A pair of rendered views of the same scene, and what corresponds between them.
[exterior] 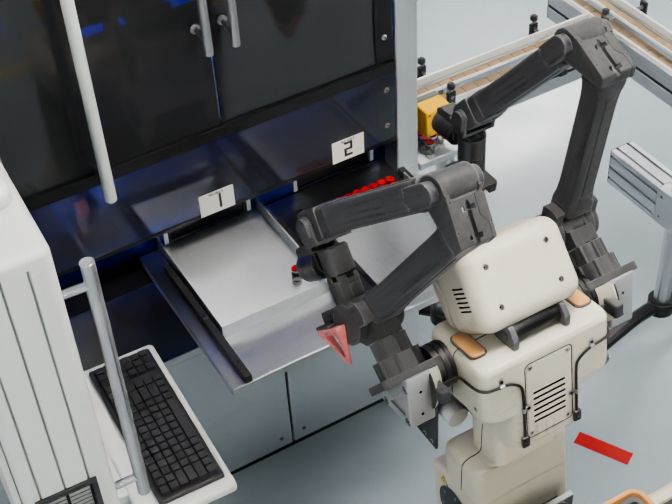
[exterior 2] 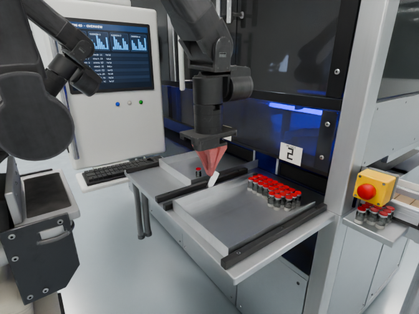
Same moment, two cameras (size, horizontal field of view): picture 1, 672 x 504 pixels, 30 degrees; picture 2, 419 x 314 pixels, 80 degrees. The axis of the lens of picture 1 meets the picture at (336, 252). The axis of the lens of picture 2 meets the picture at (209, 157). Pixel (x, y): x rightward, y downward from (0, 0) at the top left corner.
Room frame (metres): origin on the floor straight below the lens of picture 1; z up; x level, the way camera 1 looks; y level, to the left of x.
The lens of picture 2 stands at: (1.92, -0.77, 1.30)
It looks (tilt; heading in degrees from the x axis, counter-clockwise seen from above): 21 degrees down; 82
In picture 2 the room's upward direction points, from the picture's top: straight up
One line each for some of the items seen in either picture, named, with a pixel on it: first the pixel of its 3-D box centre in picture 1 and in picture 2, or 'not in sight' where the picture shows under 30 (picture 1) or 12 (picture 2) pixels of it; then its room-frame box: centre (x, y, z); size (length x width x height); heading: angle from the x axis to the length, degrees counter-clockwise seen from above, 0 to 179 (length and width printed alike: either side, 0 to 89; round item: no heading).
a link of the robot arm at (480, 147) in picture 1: (470, 141); (210, 90); (2.00, -0.28, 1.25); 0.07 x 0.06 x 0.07; 31
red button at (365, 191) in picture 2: not in sight; (366, 190); (2.40, -0.27, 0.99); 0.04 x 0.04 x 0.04; 28
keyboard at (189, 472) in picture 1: (153, 420); (128, 168); (1.69, 0.40, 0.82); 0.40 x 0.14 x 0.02; 26
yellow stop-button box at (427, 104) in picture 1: (431, 114); (375, 186); (2.44, -0.25, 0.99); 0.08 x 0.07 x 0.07; 28
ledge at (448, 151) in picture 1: (427, 144); (376, 223); (2.49, -0.25, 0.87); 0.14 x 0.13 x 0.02; 28
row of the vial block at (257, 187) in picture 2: not in sight; (268, 192); (2.22, -0.09, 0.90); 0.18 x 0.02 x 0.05; 118
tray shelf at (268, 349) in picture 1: (322, 262); (219, 187); (2.08, 0.03, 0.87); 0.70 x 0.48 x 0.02; 118
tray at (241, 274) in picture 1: (240, 264); (208, 162); (2.06, 0.21, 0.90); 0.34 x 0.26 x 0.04; 28
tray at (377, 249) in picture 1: (397, 236); (243, 205); (2.12, -0.14, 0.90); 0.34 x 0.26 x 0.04; 28
